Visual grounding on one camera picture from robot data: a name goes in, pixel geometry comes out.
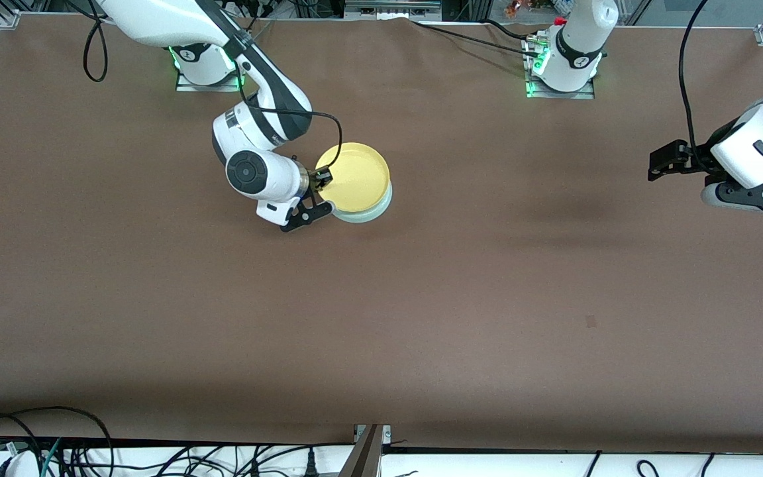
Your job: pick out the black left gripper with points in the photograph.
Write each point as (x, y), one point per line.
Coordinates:
(698, 159)

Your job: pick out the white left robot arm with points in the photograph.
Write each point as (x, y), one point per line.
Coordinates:
(580, 40)

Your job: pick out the white lower shelf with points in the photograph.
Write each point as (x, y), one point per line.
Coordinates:
(487, 467)

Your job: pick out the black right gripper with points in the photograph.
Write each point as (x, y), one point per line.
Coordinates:
(313, 180)

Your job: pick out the black power plug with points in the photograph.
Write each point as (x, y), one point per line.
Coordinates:
(310, 466)

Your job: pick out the silver metal rail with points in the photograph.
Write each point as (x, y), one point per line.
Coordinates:
(388, 8)

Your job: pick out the light green round plate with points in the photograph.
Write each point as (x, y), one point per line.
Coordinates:
(375, 213)

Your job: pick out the aluminium profile post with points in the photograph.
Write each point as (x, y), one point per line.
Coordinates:
(367, 457)

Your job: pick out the black table edge rail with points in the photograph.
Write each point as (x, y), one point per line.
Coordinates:
(620, 451)

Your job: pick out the yellow round plate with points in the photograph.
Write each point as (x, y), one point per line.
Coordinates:
(354, 175)

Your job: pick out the brown table cover sheet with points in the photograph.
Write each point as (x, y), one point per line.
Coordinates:
(421, 331)

